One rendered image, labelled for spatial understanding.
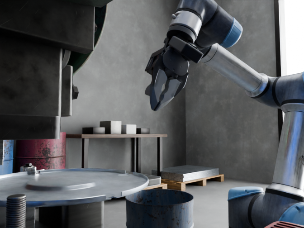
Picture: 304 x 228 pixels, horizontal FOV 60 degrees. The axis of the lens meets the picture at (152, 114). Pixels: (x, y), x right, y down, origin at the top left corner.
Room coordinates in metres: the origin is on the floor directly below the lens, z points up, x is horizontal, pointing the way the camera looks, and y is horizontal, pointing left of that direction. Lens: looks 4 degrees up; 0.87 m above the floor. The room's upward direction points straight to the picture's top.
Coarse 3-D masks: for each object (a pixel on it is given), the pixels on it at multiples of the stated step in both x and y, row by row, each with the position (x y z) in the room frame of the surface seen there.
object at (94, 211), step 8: (152, 176) 0.54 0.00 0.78; (152, 184) 0.51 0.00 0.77; (40, 208) 0.47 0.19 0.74; (48, 208) 0.44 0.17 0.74; (56, 208) 0.42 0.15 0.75; (64, 208) 0.41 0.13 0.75; (72, 208) 0.42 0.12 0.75; (80, 208) 0.43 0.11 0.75; (88, 208) 0.44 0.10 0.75; (96, 208) 0.45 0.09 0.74; (40, 216) 0.47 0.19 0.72; (48, 216) 0.44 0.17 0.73; (56, 216) 0.42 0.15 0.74; (64, 216) 0.41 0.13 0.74; (72, 216) 0.42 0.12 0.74; (80, 216) 0.43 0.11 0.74; (88, 216) 0.44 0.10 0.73; (96, 216) 0.45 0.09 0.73; (48, 224) 0.44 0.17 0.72; (56, 224) 0.42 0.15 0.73; (64, 224) 0.41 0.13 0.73; (72, 224) 0.42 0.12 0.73; (80, 224) 0.43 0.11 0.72; (88, 224) 0.44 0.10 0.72; (96, 224) 0.45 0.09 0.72
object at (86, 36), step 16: (0, 0) 0.30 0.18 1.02; (16, 0) 0.31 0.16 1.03; (32, 0) 0.32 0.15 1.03; (48, 0) 0.34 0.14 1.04; (0, 16) 0.30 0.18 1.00; (16, 16) 0.31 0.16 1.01; (32, 16) 0.32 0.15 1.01; (48, 16) 0.34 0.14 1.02; (64, 16) 0.35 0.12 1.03; (80, 16) 0.37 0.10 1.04; (0, 32) 0.31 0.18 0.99; (16, 32) 0.31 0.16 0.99; (32, 32) 0.32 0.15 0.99; (48, 32) 0.34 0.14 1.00; (64, 32) 0.35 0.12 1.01; (80, 32) 0.37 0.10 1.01; (64, 48) 0.37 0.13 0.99; (80, 48) 0.37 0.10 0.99
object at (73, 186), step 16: (0, 176) 0.51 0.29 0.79; (16, 176) 0.53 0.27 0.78; (32, 176) 0.53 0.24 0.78; (48, 176) 0.49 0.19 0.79; (64, 176) 0.49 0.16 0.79; (80, 176) 0.49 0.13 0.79; (96, 176) 0.53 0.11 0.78; (112, 176) 0.53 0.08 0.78; (128, 176) 0.53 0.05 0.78; (144, 176) 0.50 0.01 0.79; (0, 192) 0.39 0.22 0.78; (16, 192) 0.39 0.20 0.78; (32, 192) 0.39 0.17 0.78; (48, 192) 0.39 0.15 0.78; (64, 192) 0.39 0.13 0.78; (80, 192) 0.39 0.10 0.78; (96, 192) 0.39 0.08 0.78; (112, 192) 0.39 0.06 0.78; (128, 192) 0.38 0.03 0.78
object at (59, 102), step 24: (0, 48) 0.32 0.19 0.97; (24, 48) 0.34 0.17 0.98; (48, 48) 0.36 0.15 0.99; (0, 72) 0.32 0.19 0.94; (24, 72) 0.34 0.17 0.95; (48, 72) 0.36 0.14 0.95; (72, 72) 0.42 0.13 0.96; (0, 96) 0.32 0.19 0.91; (24, 96) 0.34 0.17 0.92; (48, 96) 0.36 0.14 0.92; (72, 96) 0.42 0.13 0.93
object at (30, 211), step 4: (0, 208) 0.33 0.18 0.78; (4, 208) 0.33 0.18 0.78; (28, 208) 0.35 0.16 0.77; (32, 208) 0.35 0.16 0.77; (0, 212) 0.33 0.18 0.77; (4, 212) 0.33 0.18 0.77; (28, 212) 0.35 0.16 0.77; (32, 212) 0.35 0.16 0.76; (0, 216) 0.33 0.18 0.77; (4, 216) 0.33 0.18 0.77; (28, 216) 0.35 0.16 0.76; (32, 216) 0.35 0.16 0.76; (0, 220) 0.33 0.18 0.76; (4, 220) 0.33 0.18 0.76; (28, 220) 0.35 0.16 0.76; (32, 220) 0.35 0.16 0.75; (0, 224) 0.33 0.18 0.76; (4, 224) 0.33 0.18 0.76; (28, 224) 0.35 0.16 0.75; (32, 224) 0.35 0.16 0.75
